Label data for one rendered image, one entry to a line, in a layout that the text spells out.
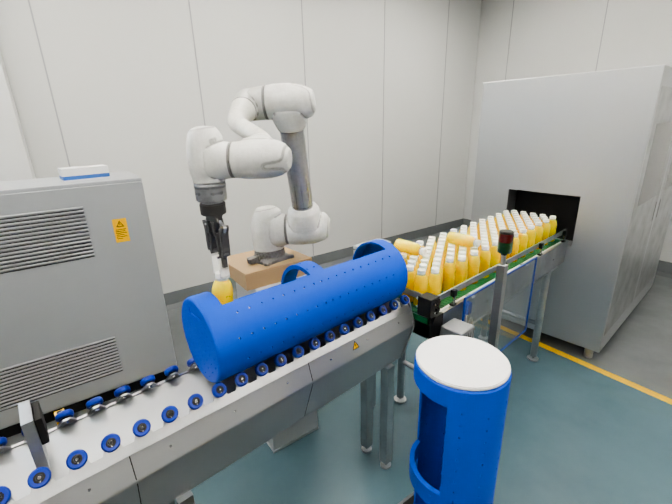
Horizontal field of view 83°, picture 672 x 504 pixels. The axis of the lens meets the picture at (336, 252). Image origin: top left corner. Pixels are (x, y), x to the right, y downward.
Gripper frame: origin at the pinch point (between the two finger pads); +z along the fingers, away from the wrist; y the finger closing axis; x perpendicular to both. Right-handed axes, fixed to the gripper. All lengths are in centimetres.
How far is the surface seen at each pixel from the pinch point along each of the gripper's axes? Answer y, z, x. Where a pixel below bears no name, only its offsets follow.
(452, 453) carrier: 65, 52, 35
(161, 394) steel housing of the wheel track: -5.0, 39.2, -23.0
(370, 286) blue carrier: 14, 20, 53
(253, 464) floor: -41, 132, 21
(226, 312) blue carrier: 9.0, 11.6, -4.0
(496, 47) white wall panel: -187, -136, 525
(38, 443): 5, 30, -54
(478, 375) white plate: 66, 28, 44
